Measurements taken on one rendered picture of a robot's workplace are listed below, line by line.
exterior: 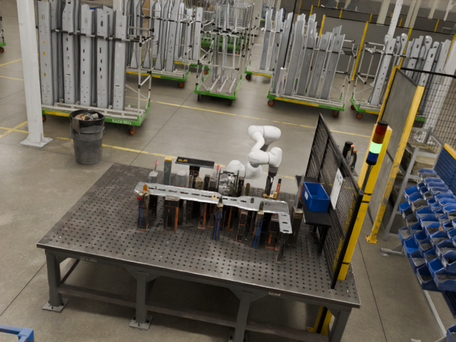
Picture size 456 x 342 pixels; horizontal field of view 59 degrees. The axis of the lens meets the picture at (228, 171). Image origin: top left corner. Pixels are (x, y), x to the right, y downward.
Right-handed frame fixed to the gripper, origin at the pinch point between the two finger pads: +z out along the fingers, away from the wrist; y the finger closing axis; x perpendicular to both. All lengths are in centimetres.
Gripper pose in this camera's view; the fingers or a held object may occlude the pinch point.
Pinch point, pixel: (269, 191)
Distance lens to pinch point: 358.9
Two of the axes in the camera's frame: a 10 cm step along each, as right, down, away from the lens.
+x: 9.9, 1.4, 0.0
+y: -0.6, 4.3, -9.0
